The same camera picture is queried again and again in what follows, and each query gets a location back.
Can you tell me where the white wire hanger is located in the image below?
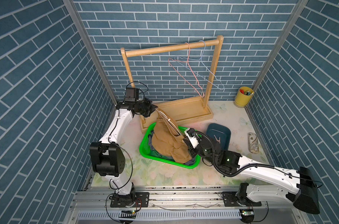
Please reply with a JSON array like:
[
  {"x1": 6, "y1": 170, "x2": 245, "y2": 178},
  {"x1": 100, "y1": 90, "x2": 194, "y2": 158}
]
[{"x1": 156, "y1": 108, "x2": 183, "y2": 137}]

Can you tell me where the tan tank top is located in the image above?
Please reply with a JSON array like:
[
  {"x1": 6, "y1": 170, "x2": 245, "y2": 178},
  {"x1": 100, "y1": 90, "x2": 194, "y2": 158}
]
[{"x1": 152, "y1": 122, "x2": 192, "y2": 164}]

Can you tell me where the pink wire hanger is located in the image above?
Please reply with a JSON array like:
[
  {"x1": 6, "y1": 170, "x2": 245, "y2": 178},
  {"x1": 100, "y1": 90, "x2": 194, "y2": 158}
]
[{"x1": 168, "y1": 43, "x2": 205, "y2": 98}]

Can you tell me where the light blue wire hanger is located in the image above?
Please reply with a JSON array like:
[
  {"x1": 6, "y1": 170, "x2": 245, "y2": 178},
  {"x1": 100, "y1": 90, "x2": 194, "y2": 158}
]
[{"x1": 171, "y1": 40, "x2": 225, "y2": 91}]

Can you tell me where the dark grey tank top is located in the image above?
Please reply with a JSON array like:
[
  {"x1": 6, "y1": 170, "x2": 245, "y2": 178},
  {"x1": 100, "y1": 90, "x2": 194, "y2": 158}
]
[{"x1": 148, "y1": 133, "x2": 196, "y2": 166}]

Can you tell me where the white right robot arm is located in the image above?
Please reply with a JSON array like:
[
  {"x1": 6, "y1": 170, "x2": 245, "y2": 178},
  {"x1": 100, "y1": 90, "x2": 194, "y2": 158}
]
[{"x1": 184, "y1": 135, "x2": 320, "y2": 214}]

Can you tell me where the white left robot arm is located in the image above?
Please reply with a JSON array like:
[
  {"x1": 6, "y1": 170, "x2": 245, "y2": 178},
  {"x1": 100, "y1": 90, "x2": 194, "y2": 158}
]
[{"x1": 89, "y1": 98, "x2": 158, "y2": 196}]

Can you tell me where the dark teal plastic tray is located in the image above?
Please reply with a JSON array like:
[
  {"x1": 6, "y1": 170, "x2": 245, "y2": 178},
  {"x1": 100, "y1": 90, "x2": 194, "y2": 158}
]
[{"x1": 206, "y1": 123, "x2": 231, "y2": 151}]

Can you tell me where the wooden clothes rack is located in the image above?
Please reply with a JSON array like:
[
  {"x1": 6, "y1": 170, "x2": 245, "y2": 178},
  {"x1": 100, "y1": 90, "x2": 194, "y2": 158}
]
[{"x1": 121, "y1": 35, "x2": 224, "y2": 126}]

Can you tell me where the green plastic basket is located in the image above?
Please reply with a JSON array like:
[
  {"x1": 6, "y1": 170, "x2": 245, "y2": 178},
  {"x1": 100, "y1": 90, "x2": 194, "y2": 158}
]
[{"x1": 139, "y1": 122, "x2": 201, "y2": 169}]

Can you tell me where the yellow pen cup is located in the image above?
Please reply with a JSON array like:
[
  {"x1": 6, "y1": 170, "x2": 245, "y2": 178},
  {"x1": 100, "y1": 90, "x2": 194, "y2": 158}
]
[{"x1": 234, "y1": 86, "x2": 254, "y2": 108}]

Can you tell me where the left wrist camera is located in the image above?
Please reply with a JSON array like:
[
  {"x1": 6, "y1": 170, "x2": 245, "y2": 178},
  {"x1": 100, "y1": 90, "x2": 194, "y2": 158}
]
[{"x1": 124, "y1": 87, "x2": 140, "y2": 103}]

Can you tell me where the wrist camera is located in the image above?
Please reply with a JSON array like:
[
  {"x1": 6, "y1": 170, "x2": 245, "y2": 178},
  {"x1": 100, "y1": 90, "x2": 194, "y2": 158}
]
[
  {"x1": 124, "y1": 87, "x2": 140, "y2": 103},
  {"x1": 184, "y1": 128, "x2": 200, "y2": 149}
]

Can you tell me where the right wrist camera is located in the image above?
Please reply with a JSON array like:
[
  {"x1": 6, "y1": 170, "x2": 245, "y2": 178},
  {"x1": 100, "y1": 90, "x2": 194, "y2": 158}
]
[{"x1": 184, "y1": 128, "x2": 200, "y2": 149}]

